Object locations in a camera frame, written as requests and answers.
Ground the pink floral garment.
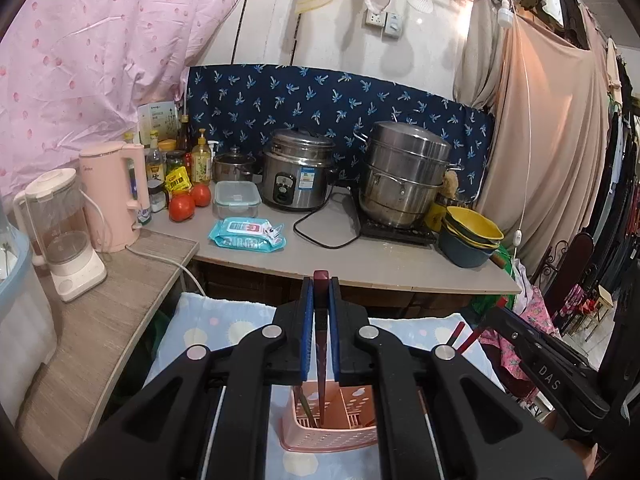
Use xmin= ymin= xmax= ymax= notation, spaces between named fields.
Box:
xmin=480 ymin=285 xmax=561 ymax=401

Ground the white cable with switch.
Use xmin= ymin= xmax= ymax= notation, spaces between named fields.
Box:
xmin=497 ymin=0 xmax=531 ymax=286

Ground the translucent storage box blue lid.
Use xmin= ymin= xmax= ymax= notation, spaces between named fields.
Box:
xmin=0 ymin=210 xmax=58 ymax=391

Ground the dark blue bowl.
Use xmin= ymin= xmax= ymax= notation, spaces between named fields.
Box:
xmin=438 ymin=232 xmax=501 ymax=268

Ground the pink perforated utensil basket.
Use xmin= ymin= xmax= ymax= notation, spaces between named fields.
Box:
xmin=274 ymin=380 xmax=380 ymax=453

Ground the black induction cooker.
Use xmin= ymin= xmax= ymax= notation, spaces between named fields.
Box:
xmin=357 ymin=212 xmax=438 ymax=247

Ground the navy printed cloth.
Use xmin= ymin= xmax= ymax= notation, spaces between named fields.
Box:
xmin=182 ymin=64 xmax=496 ymax=201

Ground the pink printed curtain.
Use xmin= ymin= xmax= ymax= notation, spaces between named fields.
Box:
xmin=0 ymin=0 xmax=263 ymax=201

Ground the yellow stool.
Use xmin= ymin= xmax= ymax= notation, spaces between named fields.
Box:
xmin=590 ymin=290 xmax=616 ymax=326

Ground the dark maroon chopstick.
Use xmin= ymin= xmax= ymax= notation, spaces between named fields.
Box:
xmin=312 ymin=270 xmax=332 ymax=426

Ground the blue wet wipes pack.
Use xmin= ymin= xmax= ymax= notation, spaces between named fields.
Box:
xmin=207 ymin=216 xmax=287 ymax=252

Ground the yellow seasoning packet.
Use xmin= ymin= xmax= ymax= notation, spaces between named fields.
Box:
xmin=165 ymin=166 xmax=193 ymax=193

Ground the beige curtain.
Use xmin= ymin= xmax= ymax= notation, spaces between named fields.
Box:
xmin=452 ymin=0 xmax=626 ymax=281

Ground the dark wooden chair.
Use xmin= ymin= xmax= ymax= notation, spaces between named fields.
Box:
xmin=530 ymin=232 xmax=596 ymax=321

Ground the white carton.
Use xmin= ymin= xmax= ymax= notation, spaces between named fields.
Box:
xmin=137 ymin=101 xmax=180 ymax=141

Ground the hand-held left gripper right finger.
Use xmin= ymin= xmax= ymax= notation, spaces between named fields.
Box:
xmin=327 ymin=277 xmax=586 ymax=480

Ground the clear plastic food container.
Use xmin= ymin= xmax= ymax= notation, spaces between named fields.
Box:
xmin=212 ymin=180 xmax=262 ymax=220

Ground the steel rice cooker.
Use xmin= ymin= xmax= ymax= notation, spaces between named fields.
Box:
xmin=261 ymin=128 xmax=338 ymax=212

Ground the blue printed tablecloth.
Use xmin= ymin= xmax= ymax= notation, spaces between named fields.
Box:
xmin=142 ymin=290 xmax=506 ymax=480

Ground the black power cable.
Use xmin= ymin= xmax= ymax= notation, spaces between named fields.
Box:
xmin=292 ymin=187 xmax=363 ymax=251

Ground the small lidded steel pot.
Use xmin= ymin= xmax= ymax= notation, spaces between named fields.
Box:
xmin=212 ymin=147 xmax=257 ymax=183

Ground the yellow bowl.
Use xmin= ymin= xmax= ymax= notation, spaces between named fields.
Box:
xmin=445 ymin=206 xmax=505 ymax=242

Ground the white blender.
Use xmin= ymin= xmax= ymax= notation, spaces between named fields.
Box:
xmin=12 ymin=169 xmax=108 ymax=303

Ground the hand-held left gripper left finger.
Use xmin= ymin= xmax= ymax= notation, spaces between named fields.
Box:
xmin=59 ymin=276 xmax=315 ymax=480

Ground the pink electric kettle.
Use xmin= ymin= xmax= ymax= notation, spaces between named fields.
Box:
xmin=79 ymin=141 xmax=152 ymax=253

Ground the wooden counter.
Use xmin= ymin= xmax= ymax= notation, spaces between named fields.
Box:
xmin=15 ymin=182 xmax=521 ymax=461

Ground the white kettle cable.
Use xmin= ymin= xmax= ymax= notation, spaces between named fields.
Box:
xmin=124 ymin=244 xmax=208 ymax=298

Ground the steel steamer pot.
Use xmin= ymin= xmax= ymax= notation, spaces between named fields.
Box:
xmin=354 ymin=121 xmax=463 ymax=228

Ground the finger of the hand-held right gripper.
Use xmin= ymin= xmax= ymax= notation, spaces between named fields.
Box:
xmin=492 ymin=306 xmax=591 ymax=368
xmin=481 ymin=317 xmax=556 ymax=371

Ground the yellow oil bottle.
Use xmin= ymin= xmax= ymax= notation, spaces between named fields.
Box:
xmin=191 ymin=128 xmax=212 ymax=184

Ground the hanging clothes rack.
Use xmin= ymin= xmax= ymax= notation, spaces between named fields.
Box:
xmin=590 ymin=0 xmax=640 ymax=341

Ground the yellow capped soy bottle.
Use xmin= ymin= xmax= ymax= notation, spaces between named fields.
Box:
xmin=145 ymin=131 xmax=167 ymax=186

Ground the green bag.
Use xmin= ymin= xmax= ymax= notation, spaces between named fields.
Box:
xmin=470 ymin=255 xmax=521 ymax=313

